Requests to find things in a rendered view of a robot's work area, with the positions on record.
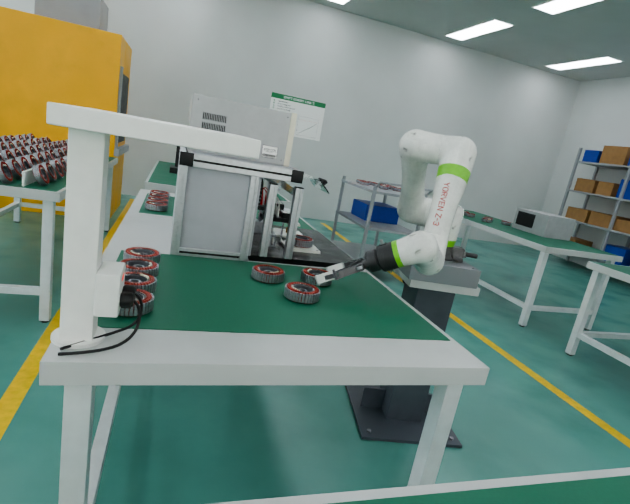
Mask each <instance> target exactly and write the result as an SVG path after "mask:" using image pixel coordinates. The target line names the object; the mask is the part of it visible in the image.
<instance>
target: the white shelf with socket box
mask: <svg viewBox="0 0 630 504"><path fill-rule="evenodd" d="M46 123H47V124H51V125H56V126H62V127H68V128H69V131H68V153H67V175H66V197H65V219H64V242H63V264H62V286H61V308H60V327H59V328H57V329H55V330H54V331H53V332H52V333H51V337H50V340H51V342H52V343H53V344H54V345H56V346H58V347H60V350H64V349H83V348H89V347H93V346H96V345H98V344H100V343H101V342H103V341H104V339H105V337H106V336H109V335H112V334H115V333H118V332H121V331H124V330H127V329H129V328H131V327H132V326H134V325H135V324H136V323H137V324H136V327H135V329H134V331H133V332H132V333H131V335H130V336H129V337H128V338H126V339H125V340H123V341H122V342H120V343H118V344H115V345H113V346H109V347H105V348H100V349H93V350H85V351H73V352H58V356H63V355H78V354H87V353H95V352H101V351H106V350H110V349H114V348H116V347H119V346H121V345H123V344H125V343H126V342H128V341H129V340H130V339H131V338H132V337H133V336H134V335H135V333H136V332H137V330H138V328H139V325H140V322H141V315H142V312H143V301H142V299H141V297H140V295H139V294H138V293H137V292H136V287H135V285H125V286H124V282H125V269H126V263H124V262H113V261H103V263H102V250H103V235H104V220H105V206H106V191H107V176H108V161H109V146H110V135H116V136H122V137H128V138H134V139H140V140H146V141H152V142H158V143H164V144H170V145H175V146H181V147H187V148H193V149H199V150H205V151H211V152H217V153H223V154H229V155H235V156H241V157H247V158H253V159H258V158H259V154H260V147H261V141H260V140H257V139H253V138H248V137H244V136H240V135H236V134H230V133H225V132H220V131H214V130H209V129H203V128H198V127H192V126H187V125H181V124H176V123H171V122H165V121H160V120H154V119H149V118H143V117H138V116H132V115H127V114H122V113H116V112H111V111H105V110H100V109H94V108H88V107H81V106H75V105H68V104H61V103H54V102H47V113H46ZM135 296H136V297H137V298H138V300H139V302H140V305H139V304H138V302H137V301H136V300H135ZM133 304H135V305H136V307H137V309H138V317H137V319H136V320H135V321H134V322H133V323H132V324H130V325H129V326H127V327H124V328H121V329H118V330H115V331H112V332H109V333H106V332H105V330H104V329H103V328H101V327H99V326H97V325H98V317H115V318H116V317H118V314H119V311H120V308H127V309H131V307H133Z"/></svg>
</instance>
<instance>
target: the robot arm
mask: <svg viewBox="0 0 630 504"><path fill-rule="evenodd" d="M399 151H400V157H401V166H402V184H401V193H400V198H399V202H398V206H397V213H398V215H399V217H400V218H401V219H402V220H403V221H405V222H407V223H411V224H416V225H420V226H424V227H425V228H424V231H416V232H413V233H411V234H410V235H408V236H406V237H403V238H401V239H398V240H395V241H391V242H388V243H387V242H385V243H384V242H383V240H382V239H381V240H380V244H379V245H378V246H377V247H376V249H373V250H370V251H367V252H366V253H365V257H363V258H358V259H353V260H348V261H346V262H344V263H339V264H336V265H332V266H329V267H326V271H328V272H326V273H323V274H319V275H316V276H315V279H316V282H317V284H320V283H324V282H328V281H331V280H338V279H340V278H343V277H346V276H349V275H351V274H354V273H357V272H360V271H363V270H364V269H365V268H366V267H368V268H369V270H370V271H371V272H377V271H380V270H383V271H384V272H386V271H390V272H391V273H392V270H393V269H397V268H401V267H405V266H409V265H414V267H415V269H416V270H417V271H418V272H419V273H421V274H423V275H434V274H437V273H438V272H439V271H440V270H441V269H442V268H443V266H444V261H453V260H454V261H457V262H463V258H466V257H469V258H475V259H477V257H478V255H477V254H474V253H468V252H466V251H465V249H464V248H462V247H460V246H455V243H456V241H457V237H458V234H459V230H460V226H461V223H462V219H463V215H464V209H463V208H462V207H461V206H459V203H460V201H461V198H462V196H463V193H464V191H465V188H466V186H467V183H468V180H469V177H470V175H471V172H472V169H473V166H474V162H475V159H476V155H477V148H476V145H475V144H474V142H473V141H472V140H471V139H469V138H467V137H464V136H450V135H441V134H436V133H431V132H427V131H423V130H419V129H414V130H410V131H408V132H407V133H405V134H404V135H403V136H402V138H401V140H400V143H399ZM428 163H430V164H437V165H439V167H438V171H437V176H436V181H435V186H434V192H433V197H432V199H430V198H426V197H425V177H426V170H427V165H428ZM337 273H338V274H337ZM338 275H339V276H338Z"/></svg>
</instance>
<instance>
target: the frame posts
mask: <svg viewBox="0 0 630 504"><path fill-rule="evenodd" d="M264 187H266V188H267V189H268V190H267V189H266V188H265V189H266V191H267V192H265V190H263V205H264V201H265V194H267V199H266V206H265V212H264V219H263V225H262V232H261V238H260V245H259V251H258V255H259V256H260V257H262V256H264V257H267V253H268V246H269V240H270V234H271V228H272V221H273V215H274V209H275V203H276V196H277V190H278V184H277V183H271V182H268V181H267V180H264V183H263V188H264ZM303 191H304V188H303V187H298V186H295V187H294V193H293V199H292V205H291V211H290V217H289V223H288V229H287V235H286V241H285V247H284V253H283V257H284V259H292V255H293V249H294V243H295V237H296V232H297V226H298V220H299V214H300V208H301V203H302V197H303Z"/></svg>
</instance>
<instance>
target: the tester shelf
mask: <svg viewBox="0 0 630 504"><path fill-rule="evenodd" d="M179 165H184V166H191V167H198V168H204V169H211V170H217V171H224V172H230V173H236V174H243V175H249V176H256V177H262V178H269V179H275V180H282V181H288V182H294V183H300V184H302V182H303V176H304V171H301V170H299V169H296V168H294V167H291V166H289V167H286V166H281V165H275V164H269V163H263V162H257V161H251V160H245V159H239V158H233V157H227V156H221V155H215V154H209V153H203V152H197V151H191V150H187V147H181V146H180V156H179Z"/></svg>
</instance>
